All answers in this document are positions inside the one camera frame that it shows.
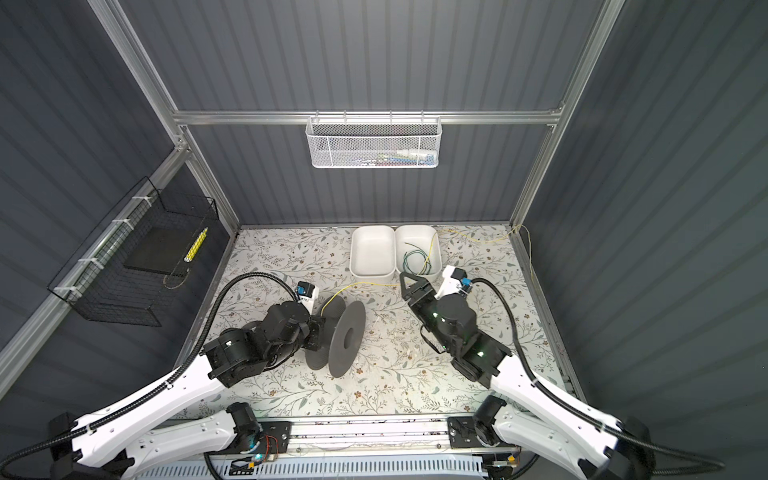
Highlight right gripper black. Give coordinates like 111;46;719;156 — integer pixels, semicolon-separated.
403;269;458;355

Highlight grey perforated cable spool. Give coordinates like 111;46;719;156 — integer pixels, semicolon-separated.
305;296;366;378

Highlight white tray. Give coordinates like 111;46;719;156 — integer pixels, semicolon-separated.
395;225;443;282
349;225;396;283

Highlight yellow cable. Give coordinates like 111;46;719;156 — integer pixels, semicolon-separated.
319;224;533;318

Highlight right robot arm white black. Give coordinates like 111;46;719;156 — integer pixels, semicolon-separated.
399;266;725;479

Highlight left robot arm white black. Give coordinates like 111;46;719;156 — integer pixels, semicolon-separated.
1;271;324;479

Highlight items in white basket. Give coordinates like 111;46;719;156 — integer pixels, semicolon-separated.
351;149;439;167

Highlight black flat pad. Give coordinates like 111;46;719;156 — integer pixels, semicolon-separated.
123;227;194;277

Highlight green cable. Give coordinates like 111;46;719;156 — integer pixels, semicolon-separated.
402;242;433;277

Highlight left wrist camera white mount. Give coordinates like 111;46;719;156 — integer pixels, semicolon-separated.
296;281;319;314

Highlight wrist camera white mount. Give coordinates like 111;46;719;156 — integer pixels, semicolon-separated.
296;281;319;314
435;265;472;299

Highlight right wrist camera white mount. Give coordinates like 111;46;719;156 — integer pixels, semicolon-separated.
435;265;472;299

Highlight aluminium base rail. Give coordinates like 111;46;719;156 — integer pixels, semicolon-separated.
110;413;631;480

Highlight white wire mesh basket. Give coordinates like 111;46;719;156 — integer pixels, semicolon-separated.
305;117;443;169

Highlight black wire basket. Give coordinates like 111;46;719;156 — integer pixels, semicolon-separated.
48;181;219;327

